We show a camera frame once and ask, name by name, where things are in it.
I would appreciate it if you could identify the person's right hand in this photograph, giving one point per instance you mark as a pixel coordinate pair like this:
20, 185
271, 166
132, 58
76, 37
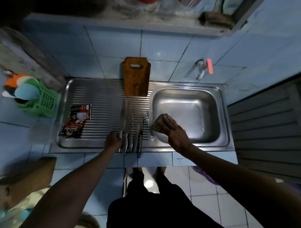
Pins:
178, 138

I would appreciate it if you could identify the checked dishcloth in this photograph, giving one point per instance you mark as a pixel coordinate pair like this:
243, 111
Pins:
157, 124

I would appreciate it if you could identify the person's left hand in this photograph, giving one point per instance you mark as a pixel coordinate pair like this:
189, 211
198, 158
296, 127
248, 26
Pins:
114, 142

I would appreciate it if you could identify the person's foot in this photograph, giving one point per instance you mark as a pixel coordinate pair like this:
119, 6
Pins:
137, 169
161, 169

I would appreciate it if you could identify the small wooden cutting board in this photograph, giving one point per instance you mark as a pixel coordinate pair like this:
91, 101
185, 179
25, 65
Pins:
136, 79

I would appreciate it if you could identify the grey slatted wooden door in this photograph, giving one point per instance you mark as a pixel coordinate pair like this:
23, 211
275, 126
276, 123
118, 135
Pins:
265, 136

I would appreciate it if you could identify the dark round hanging pan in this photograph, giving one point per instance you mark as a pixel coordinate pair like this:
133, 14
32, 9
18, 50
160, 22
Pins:
47, 9

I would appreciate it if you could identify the orange plastic utensil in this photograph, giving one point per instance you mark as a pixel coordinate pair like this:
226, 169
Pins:
14, 81

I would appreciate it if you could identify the purple plastic basket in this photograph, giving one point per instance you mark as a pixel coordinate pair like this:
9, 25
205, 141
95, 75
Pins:
204, 176

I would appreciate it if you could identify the wooden knife block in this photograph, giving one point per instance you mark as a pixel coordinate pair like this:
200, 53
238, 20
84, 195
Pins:
30, 178

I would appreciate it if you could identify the person's left forearm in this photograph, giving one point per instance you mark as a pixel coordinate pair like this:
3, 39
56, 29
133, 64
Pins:
70, 188

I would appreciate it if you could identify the person's left foot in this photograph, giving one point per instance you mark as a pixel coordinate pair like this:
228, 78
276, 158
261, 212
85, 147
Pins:
137, 169

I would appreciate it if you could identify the stainless steel sink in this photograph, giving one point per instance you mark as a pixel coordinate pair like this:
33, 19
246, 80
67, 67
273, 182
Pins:
192, 112

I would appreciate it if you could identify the green plastic basket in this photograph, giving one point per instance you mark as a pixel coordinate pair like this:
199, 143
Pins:
45, 103

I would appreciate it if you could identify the wooden scrub brush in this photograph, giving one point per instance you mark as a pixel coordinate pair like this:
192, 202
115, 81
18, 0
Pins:
217, 20

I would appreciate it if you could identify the person's black clothing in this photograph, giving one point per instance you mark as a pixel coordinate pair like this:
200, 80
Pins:
160, 206

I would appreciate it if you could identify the knives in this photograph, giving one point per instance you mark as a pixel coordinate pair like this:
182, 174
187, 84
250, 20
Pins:
140, 138

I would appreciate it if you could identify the person's right foot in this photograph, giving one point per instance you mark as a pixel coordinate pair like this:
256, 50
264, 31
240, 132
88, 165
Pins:
161, 169

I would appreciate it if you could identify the red black sachet pack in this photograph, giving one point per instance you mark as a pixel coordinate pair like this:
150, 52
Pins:
76, 122

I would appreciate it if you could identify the clear plastic container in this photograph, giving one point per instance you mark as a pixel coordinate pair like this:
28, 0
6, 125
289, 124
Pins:
41, 132

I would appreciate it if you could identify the light blue plastic scoop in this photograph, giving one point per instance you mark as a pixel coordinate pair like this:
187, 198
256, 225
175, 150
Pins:
27, 92

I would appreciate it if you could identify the person's right forearm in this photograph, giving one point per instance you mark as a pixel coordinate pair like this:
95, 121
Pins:
247, 188

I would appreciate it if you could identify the cream cup rack teal knobs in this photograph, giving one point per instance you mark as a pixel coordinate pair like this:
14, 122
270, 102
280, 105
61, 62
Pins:
14, 216

